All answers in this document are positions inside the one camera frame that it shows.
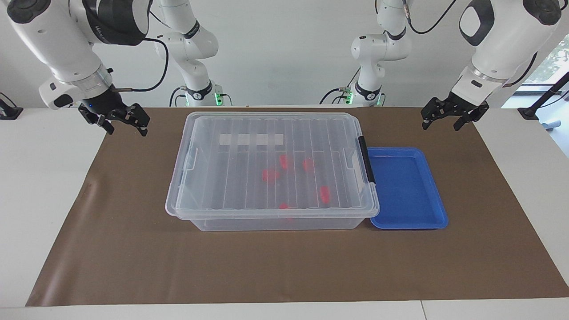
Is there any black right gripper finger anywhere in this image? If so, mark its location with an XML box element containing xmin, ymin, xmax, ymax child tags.
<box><xmin>127</xmin><ymin>103</ymin><xmax>149</xmax><ymax>137</ymax></box>
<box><xmin>79</xmin><ymin>107</ymin><xmax>114</xmax><ymax>135</ymax></box>

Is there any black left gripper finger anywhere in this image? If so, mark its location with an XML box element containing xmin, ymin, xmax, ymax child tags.
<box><xmin>421</xmin><ymin>99</ymin><xmax>445</xmax><ymax>130</ymax></box>
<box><xmin>453</xmin><ymin>112</ymin><xmax>477</xmax><ymax>131</ymax></box>

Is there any clear ribbed plastic lid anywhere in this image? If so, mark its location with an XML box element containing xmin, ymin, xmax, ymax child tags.
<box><xmin>165</xmin><ymin>111</ymin><xmax>381</xmax><ymax>219</ymax></box>

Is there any blue plastic tray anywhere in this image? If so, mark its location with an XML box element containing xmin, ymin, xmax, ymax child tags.
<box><xmin>367</xmin><ymin>147</ymin><xmax>449</xmax><ymax>230</ymax></box>

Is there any clear plastic storage box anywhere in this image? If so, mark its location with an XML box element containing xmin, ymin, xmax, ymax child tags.
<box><xmin>171</xmin><ymin>113</ymin><xmax>377</xmax><ymax>232</ymax></box>

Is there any black stand pole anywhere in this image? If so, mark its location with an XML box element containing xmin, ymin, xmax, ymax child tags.
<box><xmin>518</xmin><ymin>71</ymin><xmax>569</xmax><ymax>120</ymax></box>

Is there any black table clamp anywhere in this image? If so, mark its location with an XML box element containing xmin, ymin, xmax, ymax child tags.
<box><xmin>0</xmin><ymin>93</ymin><xmax>23</xmax><ymax>120</ymax></box>

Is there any brown paper mat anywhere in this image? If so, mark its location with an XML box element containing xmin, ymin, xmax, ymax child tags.
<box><xmin>25</xmin><ymin>107</ymin><xmax>569</xmax><ymax>307</ymax></box>

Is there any black base cable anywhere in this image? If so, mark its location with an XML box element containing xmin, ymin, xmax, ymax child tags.
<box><xmin>169</xmin><ymin>87</ymin><xmax>189</xmax><ymax>107</ymax></box>
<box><xmin>322</xmin><ymin>87</ymin><xmax>354</xmax><ymax>105</ymax></box>

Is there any black box latch handle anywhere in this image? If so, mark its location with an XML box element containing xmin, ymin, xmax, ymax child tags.
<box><xmin>358</xmin><ymin>136</ymin><xmax>377</xmax><ymax>185</ymax></box>

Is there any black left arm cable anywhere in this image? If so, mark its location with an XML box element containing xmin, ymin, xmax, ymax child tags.
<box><xmin>402</xmin><ymin>0</ymin><xmax>539</xmax><ymax>88</ymax></box>

